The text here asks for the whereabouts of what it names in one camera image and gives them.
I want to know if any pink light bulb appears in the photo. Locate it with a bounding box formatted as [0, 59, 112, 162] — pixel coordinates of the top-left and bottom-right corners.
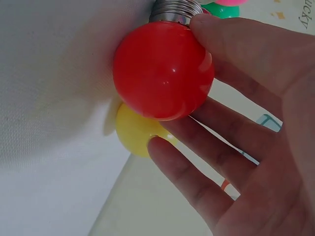
[215, 0, 248, 6]

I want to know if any red light bulb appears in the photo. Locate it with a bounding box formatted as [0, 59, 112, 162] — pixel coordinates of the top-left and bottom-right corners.
[112, 0, 215, 122]

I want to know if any yellow light bulb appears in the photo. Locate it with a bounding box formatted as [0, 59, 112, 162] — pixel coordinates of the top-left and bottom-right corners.
[115, 103, 178, 158]

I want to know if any green light bulb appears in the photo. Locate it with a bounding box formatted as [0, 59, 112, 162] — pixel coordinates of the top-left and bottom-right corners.
[202, 4, 240, 20]

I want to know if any person's right hand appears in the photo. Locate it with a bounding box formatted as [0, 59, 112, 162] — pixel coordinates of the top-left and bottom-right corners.
[147, 16, 315, 236]

